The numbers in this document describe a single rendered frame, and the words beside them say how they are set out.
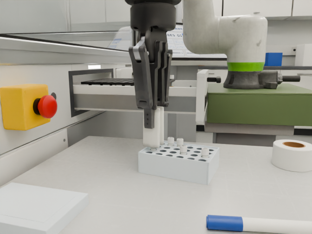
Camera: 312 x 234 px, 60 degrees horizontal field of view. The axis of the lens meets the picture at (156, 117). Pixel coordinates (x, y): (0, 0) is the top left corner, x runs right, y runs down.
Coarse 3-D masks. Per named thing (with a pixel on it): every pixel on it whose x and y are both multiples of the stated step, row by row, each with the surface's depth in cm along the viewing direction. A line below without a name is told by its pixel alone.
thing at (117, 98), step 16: (176, 80) 85; (192, 80) 84; (80, 96) 67; (96, 96) 66; (112, 96) 65; (128, 96) 64; (176, 96) 62; (192, 96) 61; (176, 112) 63; (192, 112) 62
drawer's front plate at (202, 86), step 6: (198, 72) 59; (204, 72) 58; (198, 78) 58; (204, 78) 58; (198, 84) 58; (204, 84) 58; (198, 90) 59; (204, 90) 58; (198, 96) 59; (204, 96) 59; (198, 102) 59; (204, 102) 61; (198, 108) 59; (204, 108) 63; (198, 114) 60; (204, 114) 64; (198, 120) 60
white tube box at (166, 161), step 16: (176, 144) 52; (192, 144) 51; (144, 160) 46; (160, 160) 45; (176, 160) 44; (192, 160) 43; (208, 160) 44; (176, 176) 44; (192, 176) 43; (208, 176) 42
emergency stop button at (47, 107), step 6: (48, 96) 46; (42, 102) 44; (48, 102) 45; (54, 102) 47; (42, 108) 44; (48, 108) 45; (54, 108) 47; (42, 114) 45; (48, 114) 45; (54, 114) 47
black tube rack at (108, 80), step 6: (108, 78) 84; (114, 78) 84; (120, 78) 84; (126, 78) 84; (132, 78) 84; (90, 84) 71; (102, 84) 78; (114, 84) 69; (120, 84) 68; (126, 84) 68; (132, 84) 68
